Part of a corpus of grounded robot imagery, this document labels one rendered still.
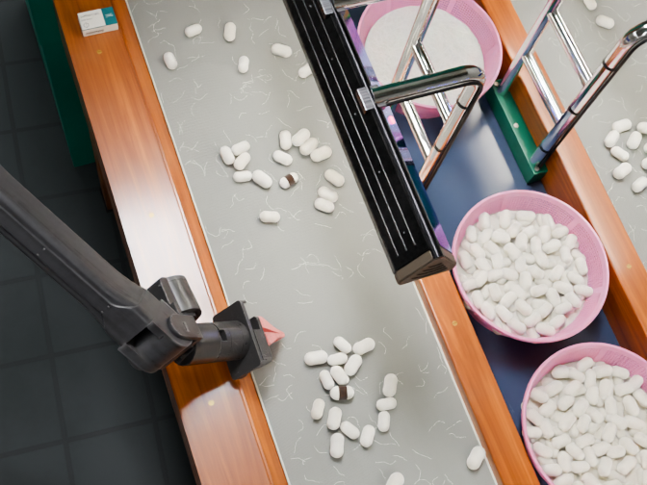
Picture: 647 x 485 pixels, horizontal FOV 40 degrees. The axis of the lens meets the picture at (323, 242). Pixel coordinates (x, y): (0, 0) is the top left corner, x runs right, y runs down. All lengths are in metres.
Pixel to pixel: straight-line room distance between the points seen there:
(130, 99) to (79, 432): 0.88
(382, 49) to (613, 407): 0.74
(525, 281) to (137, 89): 0.72
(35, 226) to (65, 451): 1.06
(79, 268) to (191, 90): 0.53
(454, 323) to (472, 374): 0.08
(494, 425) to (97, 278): 0.64
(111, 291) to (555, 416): 0.73
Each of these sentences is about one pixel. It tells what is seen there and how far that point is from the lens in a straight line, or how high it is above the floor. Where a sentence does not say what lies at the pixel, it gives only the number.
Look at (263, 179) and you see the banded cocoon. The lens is 1.48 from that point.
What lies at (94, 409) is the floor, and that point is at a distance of 2.14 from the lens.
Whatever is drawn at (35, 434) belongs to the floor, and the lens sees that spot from 2.15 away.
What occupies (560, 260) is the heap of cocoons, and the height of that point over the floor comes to 0.73.
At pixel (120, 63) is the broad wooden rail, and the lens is 1.58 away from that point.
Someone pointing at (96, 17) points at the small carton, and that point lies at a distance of 1.61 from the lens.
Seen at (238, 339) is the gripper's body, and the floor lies 0.85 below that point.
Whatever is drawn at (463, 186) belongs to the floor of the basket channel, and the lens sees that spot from 1.64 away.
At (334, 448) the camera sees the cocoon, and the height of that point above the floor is 0.76.
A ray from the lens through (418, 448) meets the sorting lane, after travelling 1.40.
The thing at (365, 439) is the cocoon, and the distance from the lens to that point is 1.37.
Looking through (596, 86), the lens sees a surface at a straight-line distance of 1.44.
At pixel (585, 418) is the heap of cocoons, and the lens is 1.49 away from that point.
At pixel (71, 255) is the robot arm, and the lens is 1.14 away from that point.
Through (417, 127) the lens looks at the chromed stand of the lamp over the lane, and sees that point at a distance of 1.46.
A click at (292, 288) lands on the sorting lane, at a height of 0.74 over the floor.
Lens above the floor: 2.09
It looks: 67 degrees down
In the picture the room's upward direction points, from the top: 20 degrees clockwise
